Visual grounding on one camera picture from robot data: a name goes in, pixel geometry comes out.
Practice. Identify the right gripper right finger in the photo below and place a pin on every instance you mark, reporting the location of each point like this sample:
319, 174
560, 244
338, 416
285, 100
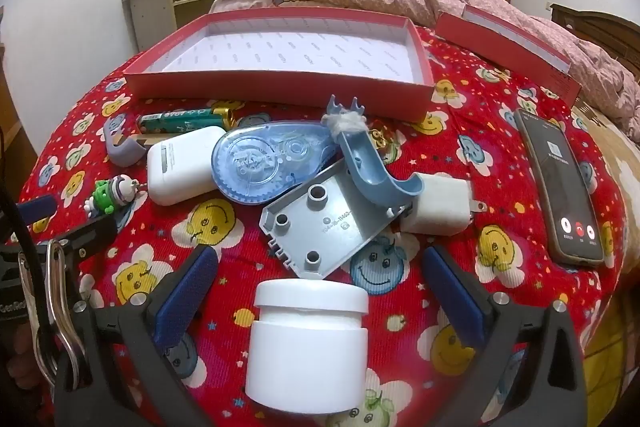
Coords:
537, 346

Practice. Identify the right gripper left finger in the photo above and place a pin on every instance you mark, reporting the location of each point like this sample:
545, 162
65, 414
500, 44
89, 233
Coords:
89, 390

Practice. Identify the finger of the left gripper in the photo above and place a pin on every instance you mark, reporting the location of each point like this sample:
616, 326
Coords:
34, 210
89, 239

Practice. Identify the green monster keychain figure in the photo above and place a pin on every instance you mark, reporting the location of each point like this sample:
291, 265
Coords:
111, 195

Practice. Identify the grey curved plastic piece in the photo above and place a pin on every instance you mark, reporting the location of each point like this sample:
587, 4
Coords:
122, 150

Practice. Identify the white earbuds case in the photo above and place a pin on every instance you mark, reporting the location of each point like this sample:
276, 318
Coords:
180, 168

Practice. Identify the white power adapter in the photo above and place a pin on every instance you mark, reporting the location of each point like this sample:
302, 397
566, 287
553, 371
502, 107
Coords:
445, 207

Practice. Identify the green battery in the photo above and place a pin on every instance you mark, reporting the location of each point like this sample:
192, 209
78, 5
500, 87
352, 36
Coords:
186, 120

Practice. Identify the blue correction tape dispenser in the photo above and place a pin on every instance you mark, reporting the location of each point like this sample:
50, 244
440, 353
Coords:
254, 165

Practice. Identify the white plastic jar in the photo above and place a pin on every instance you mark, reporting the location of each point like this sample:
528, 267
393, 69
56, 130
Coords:
308, 348

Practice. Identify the grey plastic plate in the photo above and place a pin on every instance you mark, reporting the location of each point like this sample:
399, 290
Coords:
319, 225

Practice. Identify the blue plastic hook piece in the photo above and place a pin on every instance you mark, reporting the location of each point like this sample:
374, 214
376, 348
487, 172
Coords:
349, 130

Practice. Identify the wooden block piece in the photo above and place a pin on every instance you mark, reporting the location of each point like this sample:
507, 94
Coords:
144, 140

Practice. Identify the silver metal carabiner clip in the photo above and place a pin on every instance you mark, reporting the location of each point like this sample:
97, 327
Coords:
50, 321

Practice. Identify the red smiley flower blanket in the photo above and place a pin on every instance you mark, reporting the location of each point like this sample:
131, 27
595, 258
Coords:
415, 360

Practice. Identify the black smartphone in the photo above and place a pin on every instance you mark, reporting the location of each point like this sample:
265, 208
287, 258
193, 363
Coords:
564, 198

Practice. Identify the red shiny small trinket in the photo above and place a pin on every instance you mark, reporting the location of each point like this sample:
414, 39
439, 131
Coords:
383, 138

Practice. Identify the beige wooden shelf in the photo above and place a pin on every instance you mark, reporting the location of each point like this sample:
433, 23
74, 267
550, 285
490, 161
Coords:
152, 20

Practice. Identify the pink quilt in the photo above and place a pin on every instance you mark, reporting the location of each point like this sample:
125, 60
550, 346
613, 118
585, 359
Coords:
606, 84

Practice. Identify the red box lid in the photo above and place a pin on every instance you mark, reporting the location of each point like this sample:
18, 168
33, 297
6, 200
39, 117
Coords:
510, 47

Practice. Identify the red shallow box tray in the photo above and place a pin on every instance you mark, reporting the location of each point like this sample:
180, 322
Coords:
292, 56

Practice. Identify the dark wooden headboard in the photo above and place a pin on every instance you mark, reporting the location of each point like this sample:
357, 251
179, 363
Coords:
617, 36

